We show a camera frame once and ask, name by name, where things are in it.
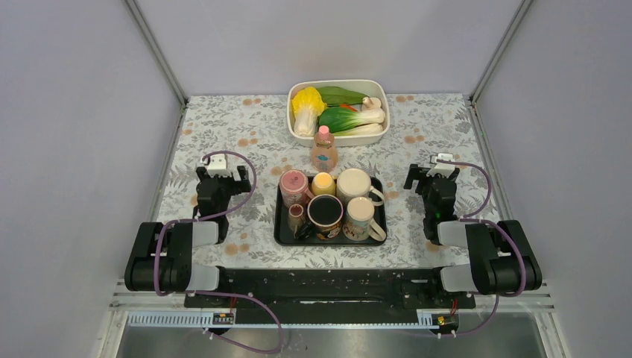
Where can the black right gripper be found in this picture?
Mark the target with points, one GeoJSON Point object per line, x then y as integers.
{"type": "Point", "coordinates": [414, 173]}

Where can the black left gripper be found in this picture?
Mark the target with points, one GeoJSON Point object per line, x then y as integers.
{"type": "Point", "coordinates": [238, 186]}

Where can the pink patterned mug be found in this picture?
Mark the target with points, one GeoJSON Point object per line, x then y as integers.
{"type": "Point", "coordinates": [295, 189]}

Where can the small brown mug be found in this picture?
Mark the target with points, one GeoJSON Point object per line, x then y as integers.
{"type": "Point", "coordinates": [296, 217]}

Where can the cream seashell mug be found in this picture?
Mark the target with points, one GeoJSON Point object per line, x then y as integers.
{"type": "Point", "coordinates": [359, 223]}

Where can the black mug with orange flowers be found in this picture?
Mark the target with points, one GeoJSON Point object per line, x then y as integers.
{"type": "Point", "coordinates": [324, 215]}

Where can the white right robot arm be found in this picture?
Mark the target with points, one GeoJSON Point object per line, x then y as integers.
{"type": "Point", "coordinates": [501, 261]}

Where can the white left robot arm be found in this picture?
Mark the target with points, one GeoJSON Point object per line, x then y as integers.
{"type": "Point", "coordinates": [161, 256]}

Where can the large cream mug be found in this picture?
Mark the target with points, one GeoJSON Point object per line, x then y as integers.
{"type": "Point", "coordinates": [354, 183]}

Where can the yellow mug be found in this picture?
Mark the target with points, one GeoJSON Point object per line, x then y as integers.
{"type": "Point", "coordinates": [323, 184]}

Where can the floral patterned table mat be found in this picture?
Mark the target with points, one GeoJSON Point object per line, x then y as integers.
{"type": "Point", "coordinates": [254, 128]}

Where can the black rectangular tray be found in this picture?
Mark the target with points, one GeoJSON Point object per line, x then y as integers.
{"type": "Point", "coordinates": [284, 235]}

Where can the mushroom toy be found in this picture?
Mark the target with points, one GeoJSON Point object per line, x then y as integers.
{"type": "Point", "coordinates": [371, 103]}

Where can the orange bottle with pink cap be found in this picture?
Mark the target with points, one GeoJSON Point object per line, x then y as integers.
{"type": "Point", "coordinates": [324, 153]}

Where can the white rectangular tub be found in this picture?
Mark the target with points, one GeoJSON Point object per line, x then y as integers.
{"type": "Point", "coordinates": [366, 86]}

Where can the bok choy toy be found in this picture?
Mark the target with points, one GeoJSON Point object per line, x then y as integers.
{"type": "Point", "coordinates": [339, 119]}

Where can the yellow napa cabbage toy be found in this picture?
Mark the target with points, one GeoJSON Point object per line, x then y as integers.
{"type": "Point", "coordinates": [307, 106]}

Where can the green leaf vegetable toy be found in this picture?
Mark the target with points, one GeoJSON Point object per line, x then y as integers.
{"type": "Point", "coordinates": [335, 96]}

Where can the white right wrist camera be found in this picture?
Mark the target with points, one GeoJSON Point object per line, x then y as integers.
{"type": "Point", "coordinates": [442, 165]}

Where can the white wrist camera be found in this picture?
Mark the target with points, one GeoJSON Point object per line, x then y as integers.
{"type": "Point", "coordinates": [216, 165]}
{"type": "Point", "coordinates": [442, 165]}

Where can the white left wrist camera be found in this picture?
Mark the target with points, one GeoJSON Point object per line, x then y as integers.
{"type": "Point", "coordinates": [216, 165]}

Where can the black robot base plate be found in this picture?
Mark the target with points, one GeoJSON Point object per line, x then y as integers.
{"type": "Point", "coordinates": [336, 296]}

